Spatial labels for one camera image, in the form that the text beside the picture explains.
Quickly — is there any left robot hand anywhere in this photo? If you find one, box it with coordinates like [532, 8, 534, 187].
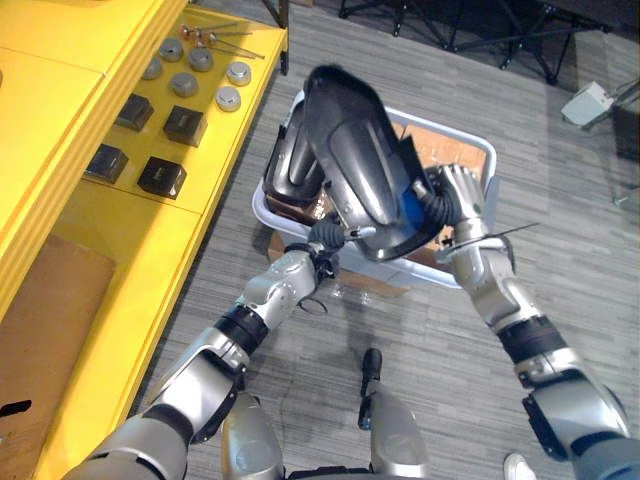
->
[306, 219, 378, 251]

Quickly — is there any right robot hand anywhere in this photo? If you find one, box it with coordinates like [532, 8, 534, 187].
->
[411, 163, 488, 232]

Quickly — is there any large black plastic housing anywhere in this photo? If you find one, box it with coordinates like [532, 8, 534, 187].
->
[302, 63, 444, 263]

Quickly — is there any yellow metal shelf unit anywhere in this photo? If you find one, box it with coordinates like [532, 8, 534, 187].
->
[0, 0, 290, 480]

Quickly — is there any flat cardboard under bin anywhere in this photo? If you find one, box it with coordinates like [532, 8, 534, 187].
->
[264, 233, 412, 299]

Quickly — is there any pale grey plastic bin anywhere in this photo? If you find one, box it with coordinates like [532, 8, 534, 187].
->
[251, 89, 500, 292]

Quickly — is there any white box device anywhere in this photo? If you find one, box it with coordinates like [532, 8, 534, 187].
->
[559, 80, 617, 126]

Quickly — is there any round grey metal disc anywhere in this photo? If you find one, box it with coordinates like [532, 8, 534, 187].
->
[187, 46, 215, 73]
[141, 55, 164, 82]
[224, 60, 252, 88]
[170, 71, 200, 99]
[157, 36, 185, 63]
[215, 85, 243, 113]

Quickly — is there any small black square box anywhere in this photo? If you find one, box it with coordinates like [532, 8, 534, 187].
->
[83, 143, 130, 185]
[136, 155, 188, 201]
[162, 104, 208, 148]
[113, 92, 155, 133]

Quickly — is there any silver right robot leg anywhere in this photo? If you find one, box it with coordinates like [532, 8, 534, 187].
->
[357, 347, 430, 480]

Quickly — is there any silver robot leg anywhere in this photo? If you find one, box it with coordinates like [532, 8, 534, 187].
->
[219, 390, 286, 480]
[357, 347, 430, 480]

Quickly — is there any silver left robot leg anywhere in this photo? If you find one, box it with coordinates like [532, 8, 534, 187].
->
[219, 390, 286, 480]

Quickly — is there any copper-headed metal rod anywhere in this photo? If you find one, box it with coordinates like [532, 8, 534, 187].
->
[178, 20, 242, 39]
[190, 28, 254, 43]
[197, 32, 266, 61]

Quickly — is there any white shoe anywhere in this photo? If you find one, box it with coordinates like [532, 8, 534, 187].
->
[502, 452, 539, 480]

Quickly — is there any brown cardboard sheet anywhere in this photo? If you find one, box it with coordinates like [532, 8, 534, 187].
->
[0, 234, 117, 480]

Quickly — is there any black flat part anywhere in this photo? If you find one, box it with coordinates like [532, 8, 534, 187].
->
[0, 398, 33, 417]

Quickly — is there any black metal folding frame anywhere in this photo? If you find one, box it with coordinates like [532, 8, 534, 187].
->
[338, 0, 612, 86]

